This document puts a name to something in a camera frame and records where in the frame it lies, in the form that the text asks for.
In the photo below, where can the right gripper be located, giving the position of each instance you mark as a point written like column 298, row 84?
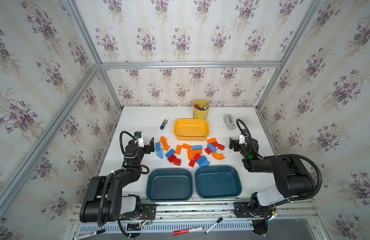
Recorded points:
column 236, row 145

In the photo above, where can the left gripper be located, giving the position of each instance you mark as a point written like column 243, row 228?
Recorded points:
column 147, row 147

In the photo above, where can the blue sloped lego brick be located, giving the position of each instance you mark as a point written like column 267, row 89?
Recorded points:
column 160, row 154

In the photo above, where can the long orange lego plate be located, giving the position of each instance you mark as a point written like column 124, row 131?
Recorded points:
column 165, row 146

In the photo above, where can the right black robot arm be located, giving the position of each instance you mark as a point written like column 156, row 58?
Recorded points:
column 297, row 178

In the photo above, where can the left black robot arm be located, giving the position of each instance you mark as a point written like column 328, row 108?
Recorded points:
column 103, row 199

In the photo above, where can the orange curved lego piece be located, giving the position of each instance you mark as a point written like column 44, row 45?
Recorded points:
column 218, row 157

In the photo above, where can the blue glue stick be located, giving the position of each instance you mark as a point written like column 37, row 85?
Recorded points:
column 163, row 124

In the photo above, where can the blue long lego brick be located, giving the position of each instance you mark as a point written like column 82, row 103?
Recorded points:
column 212, row 148

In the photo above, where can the grey stapler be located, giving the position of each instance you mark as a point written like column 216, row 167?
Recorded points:
column 229, row 121

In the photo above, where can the orange flat lego top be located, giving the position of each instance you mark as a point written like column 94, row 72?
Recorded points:
column 210, row 141

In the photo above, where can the red lego left panel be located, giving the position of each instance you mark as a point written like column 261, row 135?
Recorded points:
column 208, row 151

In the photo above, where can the left teal plastic bin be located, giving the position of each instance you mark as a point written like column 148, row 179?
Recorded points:
column 169, row 185

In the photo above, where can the teal plastic bin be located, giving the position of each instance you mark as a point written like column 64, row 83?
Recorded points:
column 169, row 185
column 218, row 182

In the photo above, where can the large blue lego block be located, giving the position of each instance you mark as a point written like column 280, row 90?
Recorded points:
column 203, row 162

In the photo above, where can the right teal plastic bin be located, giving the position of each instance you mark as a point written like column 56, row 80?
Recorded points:
column 218, row 182

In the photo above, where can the orange lego brick pair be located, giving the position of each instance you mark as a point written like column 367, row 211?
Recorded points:
column 192, row 153

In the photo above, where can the red lego brick small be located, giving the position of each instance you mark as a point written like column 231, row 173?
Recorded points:
column 192, row 163

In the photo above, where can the yellow plastic bin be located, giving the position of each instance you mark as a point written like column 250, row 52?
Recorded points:
column 195, row 130

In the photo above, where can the yellow pen cup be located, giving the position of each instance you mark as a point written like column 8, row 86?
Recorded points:
column 201, row 109

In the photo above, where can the black white marker pen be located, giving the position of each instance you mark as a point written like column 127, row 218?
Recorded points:
column 214, row 225

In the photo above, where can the red marker pen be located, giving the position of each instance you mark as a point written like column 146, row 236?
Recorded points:
column 186, row 231

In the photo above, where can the black marker at left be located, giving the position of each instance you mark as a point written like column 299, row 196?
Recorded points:
column 81, row 237

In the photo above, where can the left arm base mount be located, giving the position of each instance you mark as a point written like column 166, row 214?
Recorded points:
column 143, row 212

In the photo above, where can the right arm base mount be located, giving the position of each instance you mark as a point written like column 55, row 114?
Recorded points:
column 252, row 210

